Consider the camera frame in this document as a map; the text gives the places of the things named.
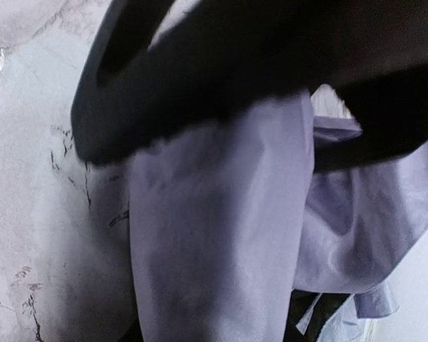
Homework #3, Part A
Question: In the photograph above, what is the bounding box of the lilac folding umbrella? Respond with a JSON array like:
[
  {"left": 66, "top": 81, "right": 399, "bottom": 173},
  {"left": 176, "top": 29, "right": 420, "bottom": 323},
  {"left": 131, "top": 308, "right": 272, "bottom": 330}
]
[{"left": 71, "top": 0, "right": 428, "bottom": 342}]

